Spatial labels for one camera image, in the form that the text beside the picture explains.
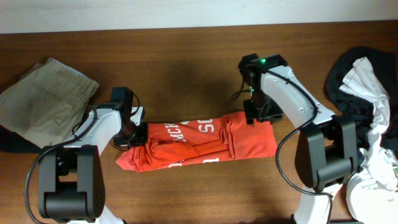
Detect red orange t-shirt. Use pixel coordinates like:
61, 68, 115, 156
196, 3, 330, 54
116, 111, 277, 172

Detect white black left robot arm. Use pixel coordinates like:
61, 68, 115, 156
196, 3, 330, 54
38, 103, 144, 223

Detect folded khaki trousers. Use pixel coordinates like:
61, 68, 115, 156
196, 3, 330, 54
1, 58, 99, 148

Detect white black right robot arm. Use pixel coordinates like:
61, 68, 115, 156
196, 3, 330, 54
238, 54, 359, 223

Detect folded black garment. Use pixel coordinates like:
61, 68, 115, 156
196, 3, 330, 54
0, 126, 41, 153

